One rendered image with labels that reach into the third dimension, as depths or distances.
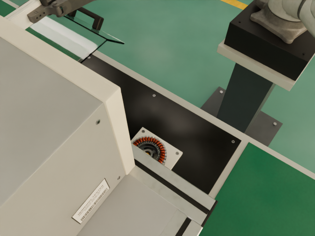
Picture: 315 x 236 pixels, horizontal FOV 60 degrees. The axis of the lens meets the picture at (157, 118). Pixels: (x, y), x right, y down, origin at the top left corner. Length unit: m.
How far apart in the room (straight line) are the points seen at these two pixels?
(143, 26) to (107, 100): 2.11
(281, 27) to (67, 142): 0.94
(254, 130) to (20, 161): 1.66
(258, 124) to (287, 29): 0.88
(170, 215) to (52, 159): 0.22
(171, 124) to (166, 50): 1.34
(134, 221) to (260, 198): 0.51
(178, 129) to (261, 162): 0.27
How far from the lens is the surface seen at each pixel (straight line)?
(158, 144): 0.79
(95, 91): 0.26
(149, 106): 0.91
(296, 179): 0.91
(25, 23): 0.54
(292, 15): 1.05
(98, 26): 0.76
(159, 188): 0.43
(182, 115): 0.89
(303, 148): 1.90
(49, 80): 0.29
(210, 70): 2.06
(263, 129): 1.85
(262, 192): 0.86
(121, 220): 0.42
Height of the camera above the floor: 1.53
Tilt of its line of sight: 59 degrees down
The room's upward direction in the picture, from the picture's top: straight up
